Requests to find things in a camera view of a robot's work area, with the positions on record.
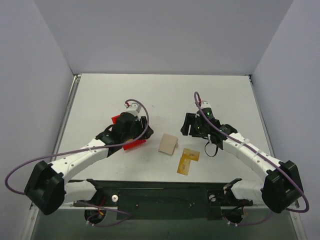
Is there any beige leather card holder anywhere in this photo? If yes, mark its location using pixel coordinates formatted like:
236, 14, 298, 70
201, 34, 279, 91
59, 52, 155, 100
158, 133, 178, 155

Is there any gold vip card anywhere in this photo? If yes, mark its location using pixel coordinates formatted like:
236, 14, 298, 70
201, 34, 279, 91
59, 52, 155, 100
182, 148, 200, 162
177, 156, 192, 176

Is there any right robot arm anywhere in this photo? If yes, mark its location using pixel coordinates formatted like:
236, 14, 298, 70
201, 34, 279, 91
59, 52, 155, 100
180, 107, 306, 214

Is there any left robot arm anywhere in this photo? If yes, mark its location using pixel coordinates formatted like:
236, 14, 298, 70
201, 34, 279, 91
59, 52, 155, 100
24, 111, 154, 215

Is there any red plastic bin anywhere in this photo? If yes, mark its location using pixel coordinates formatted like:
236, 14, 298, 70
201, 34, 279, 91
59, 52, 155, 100
111, 115, 146, 151

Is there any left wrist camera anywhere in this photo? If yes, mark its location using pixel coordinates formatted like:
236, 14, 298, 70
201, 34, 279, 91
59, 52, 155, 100
124, 102, 142, 121

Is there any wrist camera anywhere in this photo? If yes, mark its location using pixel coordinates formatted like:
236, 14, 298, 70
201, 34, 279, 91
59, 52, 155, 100
199, 100, 211, 110
124, 102, 142, 121

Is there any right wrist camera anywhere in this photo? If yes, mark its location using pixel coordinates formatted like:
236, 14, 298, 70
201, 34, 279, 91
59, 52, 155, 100
199, 100, 211, 110

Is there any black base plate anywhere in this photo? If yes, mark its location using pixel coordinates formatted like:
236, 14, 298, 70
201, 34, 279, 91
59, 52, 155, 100
65, 179, 253, 224

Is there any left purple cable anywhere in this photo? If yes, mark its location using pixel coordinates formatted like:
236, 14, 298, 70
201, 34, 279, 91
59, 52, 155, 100
4, 98, 151, 227

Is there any purple cable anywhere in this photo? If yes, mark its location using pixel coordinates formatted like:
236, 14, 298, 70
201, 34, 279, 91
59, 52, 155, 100
4, 98, 151, 227
193, 91, 310, 227

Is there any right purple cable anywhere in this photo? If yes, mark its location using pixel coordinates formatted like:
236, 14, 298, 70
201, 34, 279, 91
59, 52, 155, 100
193, 91, 310, 227

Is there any aluminium frame rail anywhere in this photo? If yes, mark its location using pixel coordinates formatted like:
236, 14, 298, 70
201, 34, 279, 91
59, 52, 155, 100
287, 200, 300, 209

